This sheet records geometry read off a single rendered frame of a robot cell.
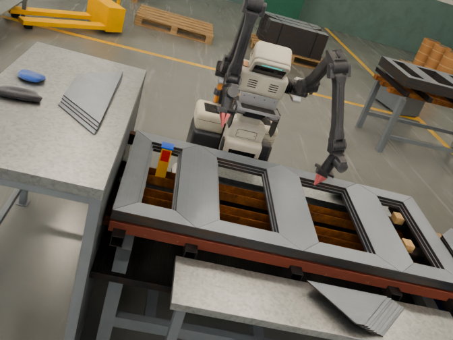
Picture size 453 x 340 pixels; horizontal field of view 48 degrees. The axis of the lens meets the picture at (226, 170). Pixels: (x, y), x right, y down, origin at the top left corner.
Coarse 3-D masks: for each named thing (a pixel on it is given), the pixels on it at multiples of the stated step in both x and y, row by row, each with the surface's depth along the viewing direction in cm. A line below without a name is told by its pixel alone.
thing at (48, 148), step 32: (32, 64) 244; (64, 64) 256; (96, 64) 268; (0, 96) 206; (128, 96) 243; (0, 128) 184; (32, 128) 191; (64, 128) 198; (0, 160) 167; (32, 160) 172; (64, 160) 178; (96, 160) 184; (96, 192) 169
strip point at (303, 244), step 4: (284, 236) 211; (288, 236) 212; (292, 236) 213; (292, 240) 210; (296, 240) 211; (300, 240) 212; (304, 240) 212; (308, 240) 213; (312, 240) 214; (296, 244) 208; (300, 244) 209; (304, 244) 210; (308, 244) 211; (312, 244) 212; (300, 248) 206; (304, 248) 207
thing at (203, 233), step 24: (240, 168) 260; (264, 192) 247; (336, 192) 268; (120, 216) 195; (408, 216) 263; (216, 240) 202; (240, 240) 202; (360, 240) 234; (336, 264) 210; (360, 264) 210; (432, 264) 232
